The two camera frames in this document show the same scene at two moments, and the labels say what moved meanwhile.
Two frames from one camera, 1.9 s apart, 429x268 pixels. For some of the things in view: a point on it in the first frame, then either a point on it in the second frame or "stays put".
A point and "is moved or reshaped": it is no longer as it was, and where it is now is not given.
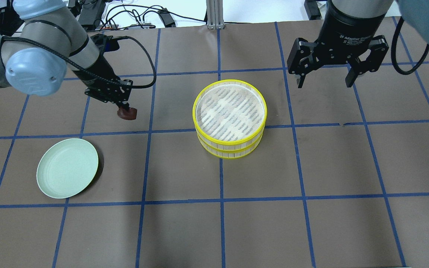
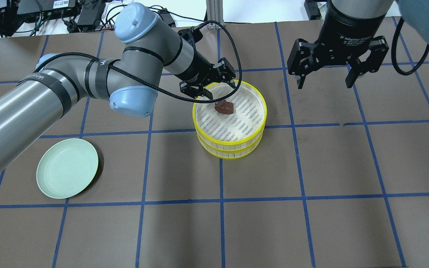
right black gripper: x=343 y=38 stays put
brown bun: x=130 y=114 is moved or reshaped
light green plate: x=67 y=168 stays put
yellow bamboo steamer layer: x=229 y=113 stays put
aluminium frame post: x=215 y=20 stays put
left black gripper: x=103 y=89 → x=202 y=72
